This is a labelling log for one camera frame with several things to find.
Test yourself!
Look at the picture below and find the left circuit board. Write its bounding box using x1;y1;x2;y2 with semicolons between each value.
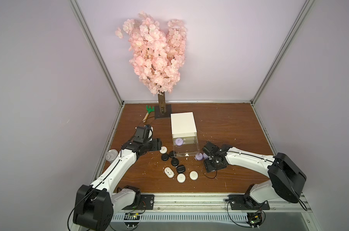
123;213;141;230

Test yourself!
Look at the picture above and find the white round earphone case top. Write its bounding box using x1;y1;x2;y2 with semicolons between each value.
160;146;168;154

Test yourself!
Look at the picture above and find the pink blossom artificial tree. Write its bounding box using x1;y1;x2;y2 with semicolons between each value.
115;12;187;103

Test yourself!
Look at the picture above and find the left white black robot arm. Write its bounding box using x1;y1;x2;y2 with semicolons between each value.
68;125;162;231

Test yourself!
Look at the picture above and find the right circuit board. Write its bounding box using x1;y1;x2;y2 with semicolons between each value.
246;212;263;229

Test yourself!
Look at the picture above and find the white round earphone case bottom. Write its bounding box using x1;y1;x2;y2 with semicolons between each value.
177;173;186;183

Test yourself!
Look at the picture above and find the black earphone case upper left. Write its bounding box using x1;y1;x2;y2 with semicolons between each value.
161;153;170;161

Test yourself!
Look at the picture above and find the circuit board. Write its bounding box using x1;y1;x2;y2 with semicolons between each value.
123;213;141;230
246;212;263;229

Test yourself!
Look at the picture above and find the black earphone case lower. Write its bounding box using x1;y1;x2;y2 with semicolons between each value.
176;165;186;174

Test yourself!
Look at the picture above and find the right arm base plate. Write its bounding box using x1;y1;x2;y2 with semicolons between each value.
225;194;270;210

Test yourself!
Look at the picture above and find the black earphone case middle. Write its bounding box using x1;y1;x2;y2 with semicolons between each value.
171;158;179;167

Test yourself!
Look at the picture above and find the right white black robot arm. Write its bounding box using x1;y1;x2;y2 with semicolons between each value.
202;142;306;209

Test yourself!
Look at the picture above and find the white three-drawer cabinet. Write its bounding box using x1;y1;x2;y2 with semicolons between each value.
171;112;197;140

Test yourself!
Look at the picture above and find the white round earphone case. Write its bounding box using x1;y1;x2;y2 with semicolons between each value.
189;171;198;181
177;173;186;183
160;146;168;154

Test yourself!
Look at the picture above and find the white oval earphone case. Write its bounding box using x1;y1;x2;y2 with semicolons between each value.
164;167;174;178

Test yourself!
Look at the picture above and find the white round earphone case right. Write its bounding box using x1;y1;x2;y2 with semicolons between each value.
189;171;198;181

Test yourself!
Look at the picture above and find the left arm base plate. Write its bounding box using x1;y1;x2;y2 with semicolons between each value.
123;194;155;211

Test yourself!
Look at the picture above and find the green toy rake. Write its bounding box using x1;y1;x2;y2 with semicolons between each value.
143;105;155;122

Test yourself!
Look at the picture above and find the clear drawer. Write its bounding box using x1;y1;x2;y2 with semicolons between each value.
173;136;200;158

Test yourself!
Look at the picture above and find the purple earphone case top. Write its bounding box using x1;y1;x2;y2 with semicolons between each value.
175;138;184;146

